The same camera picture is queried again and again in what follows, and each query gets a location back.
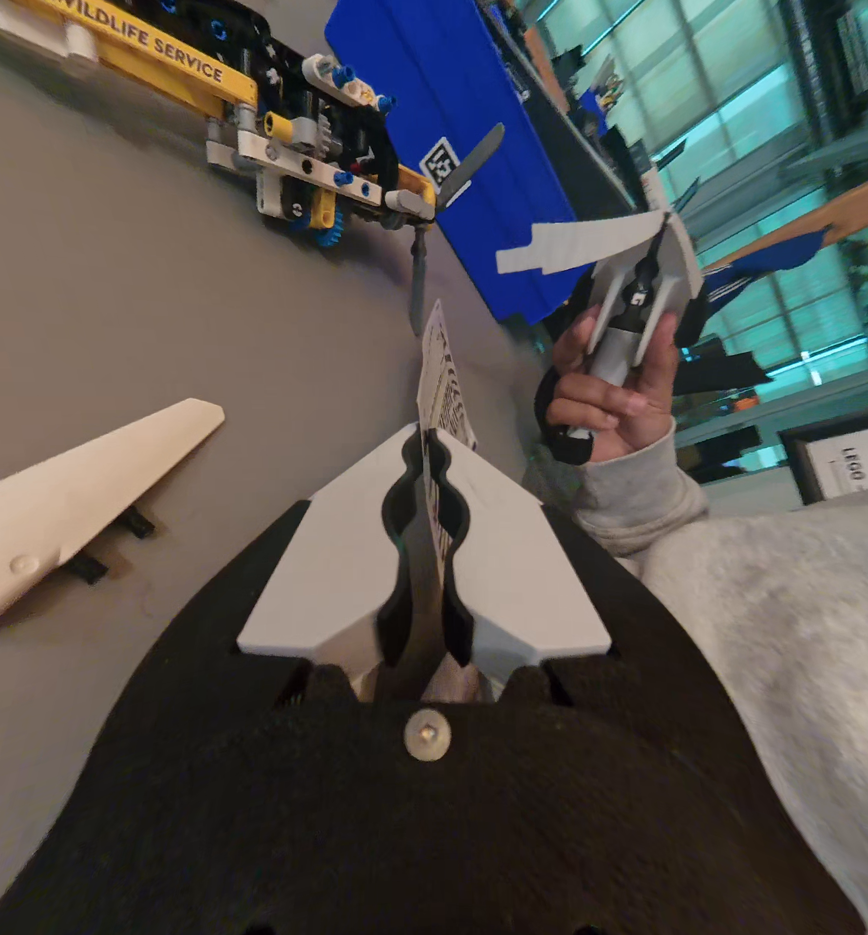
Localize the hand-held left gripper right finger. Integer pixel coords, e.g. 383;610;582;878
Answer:
431;427;614;692

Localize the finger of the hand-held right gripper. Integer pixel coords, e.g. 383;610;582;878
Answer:
589;218;663;353
633;212;704;368

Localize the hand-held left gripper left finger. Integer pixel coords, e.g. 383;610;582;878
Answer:
235;421;428;667

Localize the zebra sticker sheet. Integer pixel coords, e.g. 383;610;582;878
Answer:
403;298;492;701

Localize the white lego wing panel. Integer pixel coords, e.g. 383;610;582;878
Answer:
0;397;227;641

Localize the person's right forearm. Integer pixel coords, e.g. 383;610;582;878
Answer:
571;416;868;935

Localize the yellow lego plane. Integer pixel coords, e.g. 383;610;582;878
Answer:
0;0;508;338

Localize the blue flat panel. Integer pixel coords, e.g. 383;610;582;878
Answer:
700;226;834;295

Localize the wooden board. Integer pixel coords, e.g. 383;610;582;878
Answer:
703;164;868;273

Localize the blue storage bin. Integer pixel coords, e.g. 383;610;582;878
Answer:
323;0;641;327

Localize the black framed white sign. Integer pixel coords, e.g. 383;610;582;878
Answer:
778;405;868;506

